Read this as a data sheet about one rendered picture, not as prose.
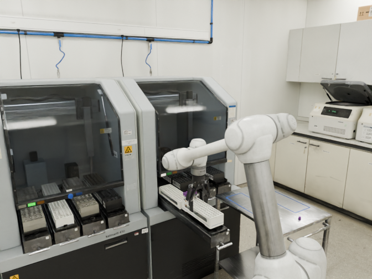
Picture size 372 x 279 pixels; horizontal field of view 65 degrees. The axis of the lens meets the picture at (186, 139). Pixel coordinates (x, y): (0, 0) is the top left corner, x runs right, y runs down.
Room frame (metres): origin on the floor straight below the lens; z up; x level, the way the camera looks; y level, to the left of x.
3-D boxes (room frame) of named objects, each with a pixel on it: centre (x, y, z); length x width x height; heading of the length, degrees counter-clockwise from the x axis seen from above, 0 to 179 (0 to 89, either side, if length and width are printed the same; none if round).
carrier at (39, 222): (1.48, 0.85, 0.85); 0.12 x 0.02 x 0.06; 123
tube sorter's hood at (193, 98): (2.26, 0.07, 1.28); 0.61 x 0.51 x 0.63; 123
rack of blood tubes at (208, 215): (1.59, -0.09, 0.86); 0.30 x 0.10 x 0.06; 33
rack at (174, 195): (1.86, 0.08, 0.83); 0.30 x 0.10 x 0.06; 33
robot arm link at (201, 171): (1.62, -0.07, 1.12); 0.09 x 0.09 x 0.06
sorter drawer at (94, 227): (1.84, 0.72, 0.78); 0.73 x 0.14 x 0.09; 33
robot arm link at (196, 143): (1.62, -0.06, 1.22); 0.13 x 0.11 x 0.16; 128
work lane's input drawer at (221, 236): (1.71, -0.02, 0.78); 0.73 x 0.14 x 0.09; 33
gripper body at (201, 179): (1.62, -0.07, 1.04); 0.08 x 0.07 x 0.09; 123
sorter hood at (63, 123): (1.80, 0.79, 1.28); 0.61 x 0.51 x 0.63; 123
